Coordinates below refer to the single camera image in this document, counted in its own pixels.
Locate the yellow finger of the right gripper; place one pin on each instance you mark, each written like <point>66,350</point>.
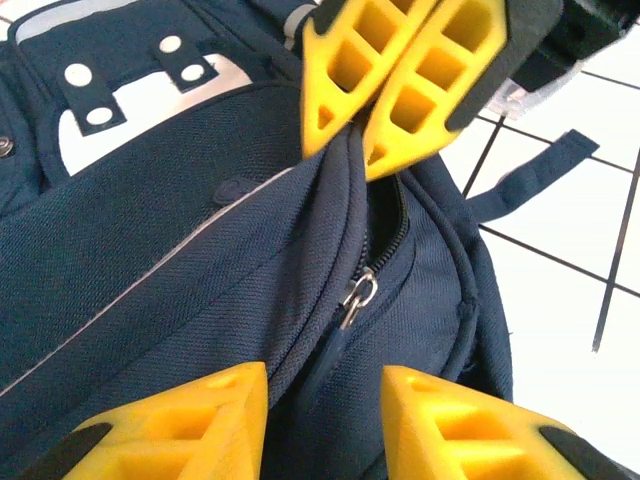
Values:
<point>312,100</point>
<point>390,130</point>

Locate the navy blue backpack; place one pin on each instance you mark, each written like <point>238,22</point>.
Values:
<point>150,225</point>

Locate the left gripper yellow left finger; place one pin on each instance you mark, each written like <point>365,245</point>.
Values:
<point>175,440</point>

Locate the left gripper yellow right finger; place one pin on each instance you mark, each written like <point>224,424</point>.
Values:
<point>475,450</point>

